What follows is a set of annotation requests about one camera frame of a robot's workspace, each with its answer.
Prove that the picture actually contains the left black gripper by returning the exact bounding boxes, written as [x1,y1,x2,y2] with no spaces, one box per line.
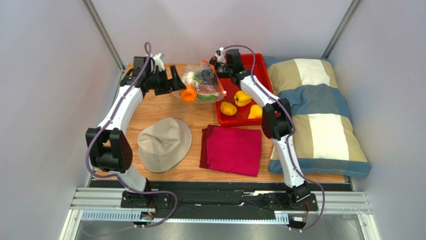
[147,65,188,96]

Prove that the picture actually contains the clear zip top bag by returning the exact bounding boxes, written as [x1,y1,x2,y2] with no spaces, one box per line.
[175,60,227,104]

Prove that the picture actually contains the fake watermelon slice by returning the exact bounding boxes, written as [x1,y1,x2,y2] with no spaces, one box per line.
[196,84,222,102]

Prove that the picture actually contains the dark yellow fake fruit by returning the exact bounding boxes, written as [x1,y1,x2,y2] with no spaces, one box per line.
[219,101,237,117]

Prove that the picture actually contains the yellow fake pepper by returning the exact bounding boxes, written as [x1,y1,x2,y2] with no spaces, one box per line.
[233,90,252,107]

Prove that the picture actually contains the yellow fake pear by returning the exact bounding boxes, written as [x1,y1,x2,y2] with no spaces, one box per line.
[247,104,263,119]

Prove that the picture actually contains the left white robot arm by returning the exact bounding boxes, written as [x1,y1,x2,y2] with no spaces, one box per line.
[85,53,186,208]

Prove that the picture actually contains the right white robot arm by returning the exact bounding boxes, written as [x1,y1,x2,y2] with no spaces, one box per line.
[209,45,311,209]

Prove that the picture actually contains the white fake cauliflower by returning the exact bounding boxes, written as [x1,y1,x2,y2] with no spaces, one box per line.
[182,70,202,88]

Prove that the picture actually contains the orange fake fruit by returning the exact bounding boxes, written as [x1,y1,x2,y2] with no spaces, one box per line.
[178,85,198,103]

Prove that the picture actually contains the red plastic tray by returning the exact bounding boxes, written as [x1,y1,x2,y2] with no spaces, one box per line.
[215,53,273,127]

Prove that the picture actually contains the beige bucket hat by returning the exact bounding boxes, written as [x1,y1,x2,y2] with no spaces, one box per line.
[137,117,193,173]

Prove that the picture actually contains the magenta folded cloth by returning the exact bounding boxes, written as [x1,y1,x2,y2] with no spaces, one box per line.
[199,125,262,177]

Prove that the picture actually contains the plaid pillow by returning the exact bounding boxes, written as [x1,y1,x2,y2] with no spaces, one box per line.
[264,56,372,179]

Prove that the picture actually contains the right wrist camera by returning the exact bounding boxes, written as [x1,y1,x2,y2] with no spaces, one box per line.
[215,47,227,64]

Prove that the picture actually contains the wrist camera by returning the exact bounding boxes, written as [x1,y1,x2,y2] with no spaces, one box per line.
[151,53,165,73]
[215,47,227,64]

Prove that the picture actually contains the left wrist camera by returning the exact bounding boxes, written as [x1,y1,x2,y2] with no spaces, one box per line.
[151,53,165,73]

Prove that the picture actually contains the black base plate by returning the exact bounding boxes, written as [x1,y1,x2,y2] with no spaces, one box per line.
[120,190,319,220]

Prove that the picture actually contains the aluminium frame rail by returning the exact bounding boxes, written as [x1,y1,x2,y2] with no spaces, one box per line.
[70,187,372,225]

